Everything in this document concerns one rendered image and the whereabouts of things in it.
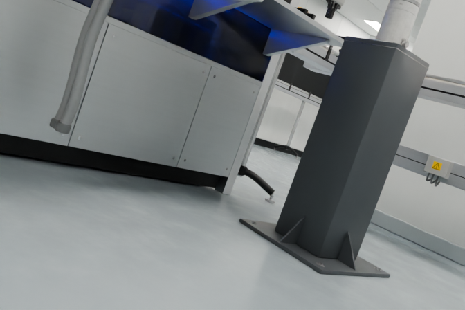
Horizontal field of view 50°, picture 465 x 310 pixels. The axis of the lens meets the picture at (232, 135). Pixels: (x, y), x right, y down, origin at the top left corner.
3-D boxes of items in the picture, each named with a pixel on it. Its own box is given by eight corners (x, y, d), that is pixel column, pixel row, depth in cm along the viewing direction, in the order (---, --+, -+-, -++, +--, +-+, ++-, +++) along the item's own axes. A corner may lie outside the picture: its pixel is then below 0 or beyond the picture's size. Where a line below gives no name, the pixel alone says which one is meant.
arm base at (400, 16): (420, 60, 196) (436, 16, 195) (395, 44, 184) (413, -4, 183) (380, 54, 211) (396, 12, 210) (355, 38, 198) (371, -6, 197)
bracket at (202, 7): (187, 16, 208) (198, -13, 207) (193, 19, 210) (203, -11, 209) (243, 27, 184) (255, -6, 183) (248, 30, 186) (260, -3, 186)
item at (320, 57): (272, 38, 259) (282, 9, 258) (251, 33, 269) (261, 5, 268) (339, 74, 308) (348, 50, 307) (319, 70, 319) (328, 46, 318)
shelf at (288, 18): (171, -23, 206) (173, -28, 206) (273, 34, 257) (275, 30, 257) (252, -15, 173) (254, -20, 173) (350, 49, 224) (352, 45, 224)
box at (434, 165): (423, 170, 260) (429, 154, 260) (426, 171, 264) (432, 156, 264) (444, 178, 252) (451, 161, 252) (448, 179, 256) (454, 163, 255)
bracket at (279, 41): (262, 53, 244) (271, 28, 243) (266, 55, 246) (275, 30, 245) (316, 66, 220) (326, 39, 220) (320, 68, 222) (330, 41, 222)
